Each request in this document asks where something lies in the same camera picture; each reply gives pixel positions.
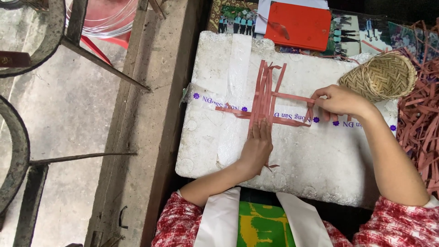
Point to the woven bamboo basket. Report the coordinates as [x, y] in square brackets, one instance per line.
[384, 75]

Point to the person's right hand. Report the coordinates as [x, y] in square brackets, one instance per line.
[344, 101]

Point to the white foam box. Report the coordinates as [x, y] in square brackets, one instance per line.
[308, 161]

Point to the bundle of red strips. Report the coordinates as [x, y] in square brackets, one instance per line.
[264, 92]

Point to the red crosswise weaving strip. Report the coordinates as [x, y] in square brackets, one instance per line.
[291, 96]

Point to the short red ribbon piece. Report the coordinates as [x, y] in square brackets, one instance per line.
[279, 29]

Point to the person's right fingers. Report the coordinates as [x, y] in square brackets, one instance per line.
[322, 97]

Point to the white sash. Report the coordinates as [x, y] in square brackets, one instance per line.
[219, 223]
[305, 223]

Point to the long red crosswise strip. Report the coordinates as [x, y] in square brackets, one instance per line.
[233, 111]

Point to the red plastic stool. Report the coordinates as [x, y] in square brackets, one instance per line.
[118, 40]

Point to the red folder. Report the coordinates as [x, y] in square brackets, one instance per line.
[301, 27]

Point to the red white tweed jacket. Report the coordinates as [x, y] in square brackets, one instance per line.
[394, 226]

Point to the heap of loose red strips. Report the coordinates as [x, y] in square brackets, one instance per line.
[420, 130]

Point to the green yellow garment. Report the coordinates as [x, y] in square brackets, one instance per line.
[264, 226]

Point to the person's left hand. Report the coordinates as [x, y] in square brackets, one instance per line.
[255, 154]

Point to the printed photo table cover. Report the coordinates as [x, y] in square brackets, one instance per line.
[373, 36]

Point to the rusty metal railing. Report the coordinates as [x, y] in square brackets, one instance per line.
[51, 31]

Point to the person's left fingers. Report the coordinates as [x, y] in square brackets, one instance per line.
[260, 132]

